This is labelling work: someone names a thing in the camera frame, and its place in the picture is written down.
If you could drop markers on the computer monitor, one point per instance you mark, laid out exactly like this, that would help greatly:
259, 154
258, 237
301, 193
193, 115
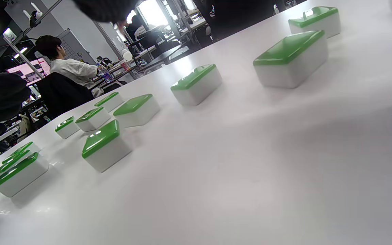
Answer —
26, 71

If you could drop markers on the ceiling light strip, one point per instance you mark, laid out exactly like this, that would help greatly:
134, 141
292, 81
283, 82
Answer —
20, 52

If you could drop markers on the black fabric desk chair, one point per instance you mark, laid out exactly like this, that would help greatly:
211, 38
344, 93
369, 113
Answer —
63, 95

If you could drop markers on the clear water bottle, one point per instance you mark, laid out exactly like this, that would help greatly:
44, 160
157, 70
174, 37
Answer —
104, 74

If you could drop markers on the red cup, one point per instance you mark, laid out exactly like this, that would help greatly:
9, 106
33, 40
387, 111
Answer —
124, 64

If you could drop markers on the dark grey desk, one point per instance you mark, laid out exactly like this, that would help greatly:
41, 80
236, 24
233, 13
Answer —
162, 56

